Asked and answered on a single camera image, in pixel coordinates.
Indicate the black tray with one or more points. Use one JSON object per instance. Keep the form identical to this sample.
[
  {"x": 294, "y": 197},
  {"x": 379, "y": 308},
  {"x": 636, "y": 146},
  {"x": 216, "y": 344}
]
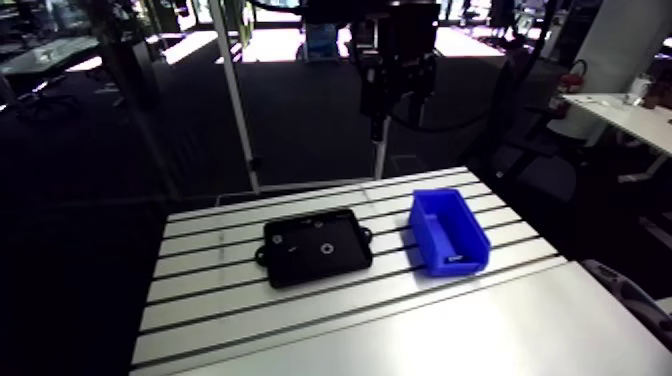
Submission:
[{"x": 315, "y": 252}]

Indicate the white desk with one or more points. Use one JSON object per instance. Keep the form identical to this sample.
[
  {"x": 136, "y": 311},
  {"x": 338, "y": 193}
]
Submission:
[{"x": 635, "y": 118}]

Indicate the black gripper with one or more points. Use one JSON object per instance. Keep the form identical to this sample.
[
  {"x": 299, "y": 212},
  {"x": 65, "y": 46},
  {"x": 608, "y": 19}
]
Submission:
[{"x": 396, "y": 68}]

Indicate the white post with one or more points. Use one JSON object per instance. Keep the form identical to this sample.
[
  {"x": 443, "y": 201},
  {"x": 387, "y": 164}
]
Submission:
[
  {"x": 233, "y": 94},
  {"x": 381, "y": 152}
]

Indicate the blue bin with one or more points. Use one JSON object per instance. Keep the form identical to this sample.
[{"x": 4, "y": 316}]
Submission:
[{"x": 446, "y": 236}]

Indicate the black office chair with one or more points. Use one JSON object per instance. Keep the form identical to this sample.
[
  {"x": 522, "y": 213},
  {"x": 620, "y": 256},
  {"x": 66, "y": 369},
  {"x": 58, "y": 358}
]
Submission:
[{"x": 530, "y": 157}]

